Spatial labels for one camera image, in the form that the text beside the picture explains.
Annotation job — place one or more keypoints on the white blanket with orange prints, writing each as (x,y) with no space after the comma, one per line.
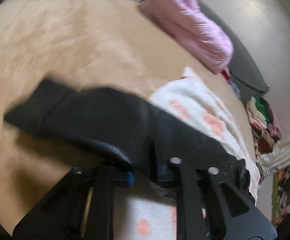
(148,211)

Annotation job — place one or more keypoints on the black leather jacket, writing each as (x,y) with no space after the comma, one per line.
(123,126)

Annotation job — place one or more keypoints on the cream satin curtain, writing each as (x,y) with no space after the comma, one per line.
(278,159)

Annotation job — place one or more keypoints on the red and blue folded clothes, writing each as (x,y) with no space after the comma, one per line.
(226,74)

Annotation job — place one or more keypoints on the pile of folded clothes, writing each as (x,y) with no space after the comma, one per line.
(264,124)

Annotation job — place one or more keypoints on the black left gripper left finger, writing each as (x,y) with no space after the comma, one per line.
(79,206)

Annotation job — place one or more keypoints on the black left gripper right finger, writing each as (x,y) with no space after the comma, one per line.
(212,202)

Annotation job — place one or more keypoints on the tan bed sheet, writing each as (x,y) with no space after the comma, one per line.
(85,43)

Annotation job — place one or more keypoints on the pink puffer jacket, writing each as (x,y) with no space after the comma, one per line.
(184,21)

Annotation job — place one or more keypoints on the grey headboard cushion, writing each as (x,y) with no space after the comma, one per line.
(244,71)

